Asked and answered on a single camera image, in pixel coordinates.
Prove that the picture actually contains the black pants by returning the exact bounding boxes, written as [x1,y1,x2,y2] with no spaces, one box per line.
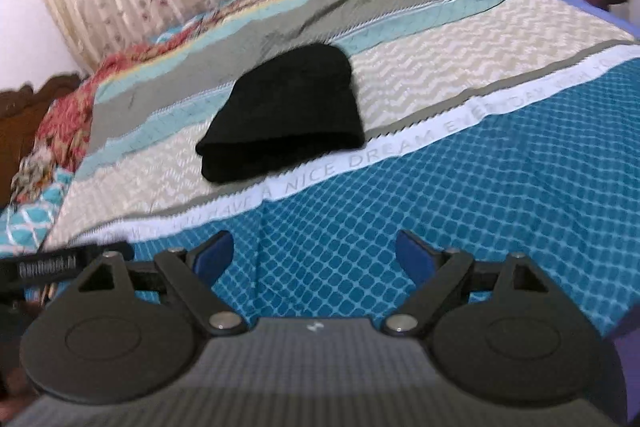
[195,42,364,184]

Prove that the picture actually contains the teal white lattice quilt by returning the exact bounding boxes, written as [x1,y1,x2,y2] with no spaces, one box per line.
[0,168,74,258]

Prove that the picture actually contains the red floral blanket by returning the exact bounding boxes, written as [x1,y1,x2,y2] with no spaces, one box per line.
[8,0,346,203]

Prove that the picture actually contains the wooden headboard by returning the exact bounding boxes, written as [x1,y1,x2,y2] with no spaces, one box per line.
[0,72,81,208]

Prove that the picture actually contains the patterned teal bedsheet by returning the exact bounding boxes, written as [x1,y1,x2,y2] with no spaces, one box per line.
[44,0,639,331]

